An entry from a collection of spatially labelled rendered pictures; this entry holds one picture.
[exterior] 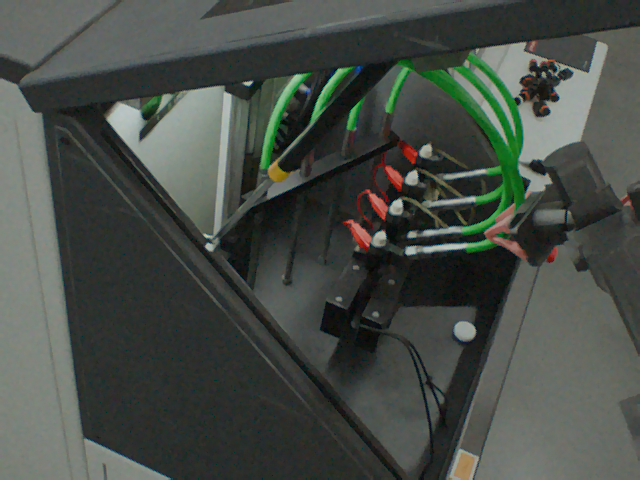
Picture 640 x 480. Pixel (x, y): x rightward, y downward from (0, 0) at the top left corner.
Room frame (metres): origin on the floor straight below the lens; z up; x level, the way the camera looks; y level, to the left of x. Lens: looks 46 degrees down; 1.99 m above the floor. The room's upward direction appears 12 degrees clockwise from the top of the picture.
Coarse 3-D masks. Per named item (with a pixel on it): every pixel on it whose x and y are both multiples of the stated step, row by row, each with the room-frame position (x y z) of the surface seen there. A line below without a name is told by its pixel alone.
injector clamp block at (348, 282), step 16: (416, 224) 1.08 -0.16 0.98; (432, 224) 1.12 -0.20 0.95; (352, 256) 0.97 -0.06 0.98; (400, 256) 0.99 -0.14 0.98; (352, 272) 0.93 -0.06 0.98; (400, 272) 0.95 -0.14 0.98; (336, 288) 0.89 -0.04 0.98; (352, 288) 0.90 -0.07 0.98; (384, 288) 0.91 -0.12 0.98; (400, 288) 0.92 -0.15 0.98; (336, 304) 0.86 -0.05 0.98; (352, 304) 0.88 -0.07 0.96; (368, 304) 0.87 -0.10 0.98; (384, 304) 0.88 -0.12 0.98; (400, 304) 1.00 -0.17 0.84; (336, 320) 0.85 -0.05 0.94; (368, 320) 0.84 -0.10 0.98; (384, 320) 0.84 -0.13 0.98; (336, 336) 0.85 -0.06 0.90; (368, 336) 0.84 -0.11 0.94
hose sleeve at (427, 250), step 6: (420, 246) 0.88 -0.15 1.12; (426, 246) 0.88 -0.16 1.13; (432, 246) 0.87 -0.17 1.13; (438, 246) 0.87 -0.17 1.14; (444, 246) 0.87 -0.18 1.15; (450, 246) 0.86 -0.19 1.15; (456, 246) 0.86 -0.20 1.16; (462, 246) 0.86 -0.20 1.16; (420, 252) 0.87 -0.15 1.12; (426, 252) 0.87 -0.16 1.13; (432, 252) 0.86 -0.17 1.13; (438, 252) 0.86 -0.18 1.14; (444, 252) 0.86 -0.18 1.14; (450, 252) 0.86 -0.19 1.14; (456, 252) 0.86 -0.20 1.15; (462, 252) 0.85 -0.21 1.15
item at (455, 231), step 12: (336, 72) 1.00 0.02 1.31; (348, 72) 1.00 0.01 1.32; (444, 72) 0.97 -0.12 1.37; (336, 84) 1.00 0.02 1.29; (456, 84) 0.96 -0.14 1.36; (324, 96) 1.00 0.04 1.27; (468, 96) 0.96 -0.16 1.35; (324, 108) 1.01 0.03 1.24; (480, 108) 0.95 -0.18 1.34; (312, 120) 1.01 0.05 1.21; (312, 156) 1.01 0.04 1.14; (300, 168) 1.01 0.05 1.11; (504, 168) 0.93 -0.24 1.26; (504, 180) 0.93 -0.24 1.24; (504, 192) 0.93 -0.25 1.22; (504, 204) 0.93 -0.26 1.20; (492, 216) 0.93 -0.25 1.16; (444, 228) 0.95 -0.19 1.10; (456, 228) 0.95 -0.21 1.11; (468, 228) 0.94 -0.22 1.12; (480, 228) 0.93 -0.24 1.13; (408, 240) 0.95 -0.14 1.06; (420, 240) 0.95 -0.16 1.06; (432, 240) 0.95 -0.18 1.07
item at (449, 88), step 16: (400, 64) 0.90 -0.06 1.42; (304, 80) 0.93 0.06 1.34; (432, 80) 0.88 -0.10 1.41; (448, 80) 0.89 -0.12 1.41; (288, 96) 0.93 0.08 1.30; (464, 96) 0.88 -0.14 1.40; (480, 112) 0.87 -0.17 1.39; (272, 128) 0.94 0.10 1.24; (496, 128) 0.87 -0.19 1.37; (272, 144) 0.94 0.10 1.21; (496, 144) 0.86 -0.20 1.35; (512, 160) 0.85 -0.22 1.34; (512, 176) 0.85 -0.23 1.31
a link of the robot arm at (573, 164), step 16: (576, 144) 0.82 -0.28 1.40; (544, 160) 0.81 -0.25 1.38; (560, 160) 0.79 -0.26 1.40; (576, 160) 0.78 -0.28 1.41; (592, 160) 0.80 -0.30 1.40; (560, 176) 0.77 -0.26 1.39; (576, 176) 0.77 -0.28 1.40; (592, 176) 0.77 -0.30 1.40; (560, 192) 0.78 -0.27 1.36; (576, 192) 0.76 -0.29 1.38; (592, 192) 0.76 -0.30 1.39; (608, 192) 0.76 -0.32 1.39; (576, 208) 0.75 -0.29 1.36; (592, 208) 0.75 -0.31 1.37; (608, 208) 0.75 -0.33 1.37; (624, 208) 0.76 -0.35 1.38; (576, 224) 0.74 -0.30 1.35; (576, 256) 0.69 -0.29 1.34
